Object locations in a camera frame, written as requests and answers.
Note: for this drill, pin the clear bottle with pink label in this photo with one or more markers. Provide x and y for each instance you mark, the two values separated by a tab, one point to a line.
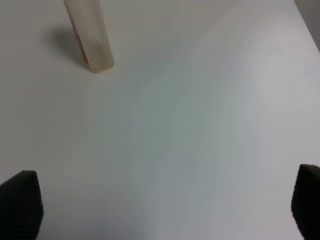
88	24

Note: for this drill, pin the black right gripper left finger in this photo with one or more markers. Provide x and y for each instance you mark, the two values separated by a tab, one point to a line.
21	207

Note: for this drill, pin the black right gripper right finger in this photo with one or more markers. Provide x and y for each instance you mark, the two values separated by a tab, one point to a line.
305	202

